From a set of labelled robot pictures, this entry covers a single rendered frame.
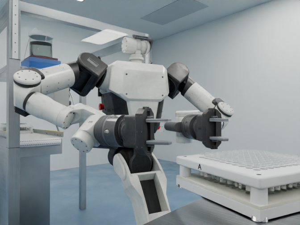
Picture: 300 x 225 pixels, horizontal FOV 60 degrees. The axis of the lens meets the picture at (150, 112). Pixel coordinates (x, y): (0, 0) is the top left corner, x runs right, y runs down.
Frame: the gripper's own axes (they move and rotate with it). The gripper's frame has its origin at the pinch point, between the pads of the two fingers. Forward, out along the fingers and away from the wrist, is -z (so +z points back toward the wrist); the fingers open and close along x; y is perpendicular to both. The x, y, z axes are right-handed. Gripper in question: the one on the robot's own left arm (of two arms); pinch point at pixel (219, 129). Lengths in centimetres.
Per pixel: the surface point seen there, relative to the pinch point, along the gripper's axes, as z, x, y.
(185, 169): -10.9, 8.4, 16.7
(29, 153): 112, 20, 62
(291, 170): -30.2, 5.5, 5.6
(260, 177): -32.3, 5.6, 14.4
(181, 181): -10.5, 11.2, 17.7
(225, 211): -26.4, 12.7, 16.7
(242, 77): 312, -68, -258
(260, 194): -31.9, 8.3, 14.0
